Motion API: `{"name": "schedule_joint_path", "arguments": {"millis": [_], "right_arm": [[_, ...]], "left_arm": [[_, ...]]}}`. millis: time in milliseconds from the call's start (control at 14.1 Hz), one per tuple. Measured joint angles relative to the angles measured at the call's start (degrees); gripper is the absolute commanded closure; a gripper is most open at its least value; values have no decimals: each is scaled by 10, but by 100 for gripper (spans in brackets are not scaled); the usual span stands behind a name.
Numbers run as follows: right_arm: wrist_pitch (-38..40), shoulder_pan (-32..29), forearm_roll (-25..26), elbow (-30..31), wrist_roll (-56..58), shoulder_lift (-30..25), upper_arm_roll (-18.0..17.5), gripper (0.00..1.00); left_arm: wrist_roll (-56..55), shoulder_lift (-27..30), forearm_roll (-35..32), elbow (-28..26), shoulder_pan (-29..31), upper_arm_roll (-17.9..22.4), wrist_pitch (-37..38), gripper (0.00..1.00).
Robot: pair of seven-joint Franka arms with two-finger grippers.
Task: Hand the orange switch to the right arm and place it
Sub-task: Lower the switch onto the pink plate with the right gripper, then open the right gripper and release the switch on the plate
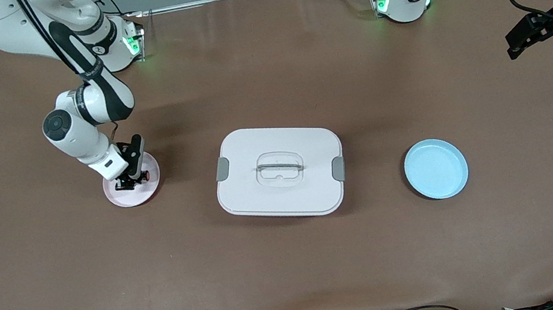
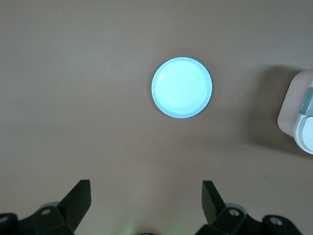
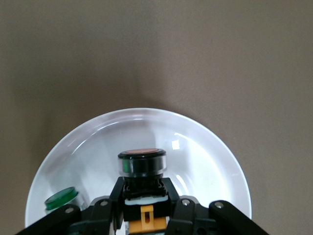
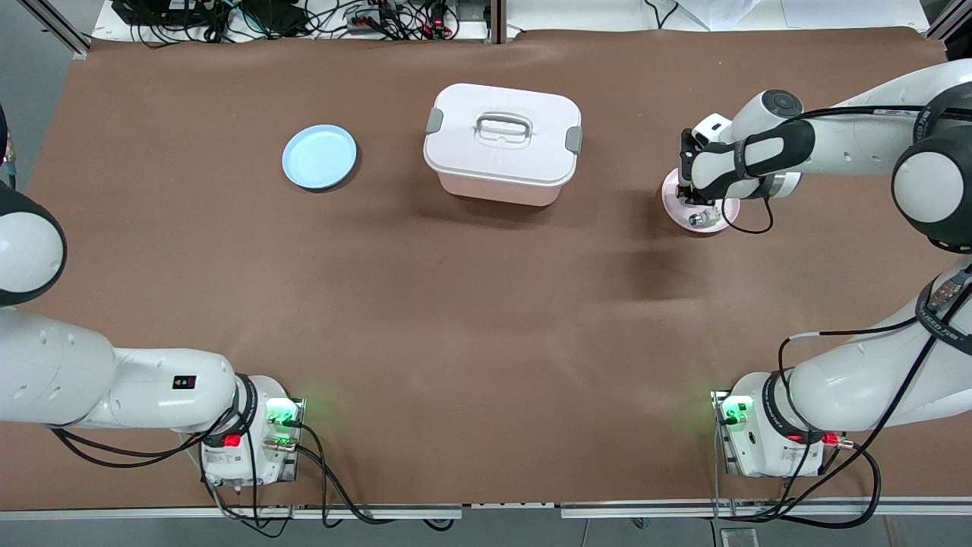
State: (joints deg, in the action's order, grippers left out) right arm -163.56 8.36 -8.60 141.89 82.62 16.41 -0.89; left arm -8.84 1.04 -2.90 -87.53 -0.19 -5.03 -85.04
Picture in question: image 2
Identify blue round plate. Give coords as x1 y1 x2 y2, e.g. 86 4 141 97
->
151 57 213 119

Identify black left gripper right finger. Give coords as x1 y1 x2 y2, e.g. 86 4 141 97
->
198 180 265 235

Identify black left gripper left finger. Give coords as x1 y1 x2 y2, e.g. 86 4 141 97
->
17 180 92 235

